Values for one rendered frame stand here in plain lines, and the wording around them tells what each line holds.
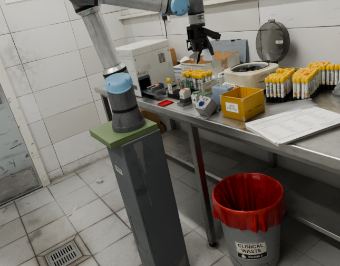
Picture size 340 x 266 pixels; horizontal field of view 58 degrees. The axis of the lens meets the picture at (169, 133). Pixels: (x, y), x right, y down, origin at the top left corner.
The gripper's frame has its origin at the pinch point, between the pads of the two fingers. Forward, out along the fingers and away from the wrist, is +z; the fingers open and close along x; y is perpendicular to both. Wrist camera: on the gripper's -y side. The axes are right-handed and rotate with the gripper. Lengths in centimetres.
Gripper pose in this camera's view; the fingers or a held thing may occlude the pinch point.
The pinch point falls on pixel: (206, 65)
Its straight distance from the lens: 154.5
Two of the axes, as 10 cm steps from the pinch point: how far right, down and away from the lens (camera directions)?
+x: 4.6, 3.0, -8.3
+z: 1.7, 9.0, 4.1
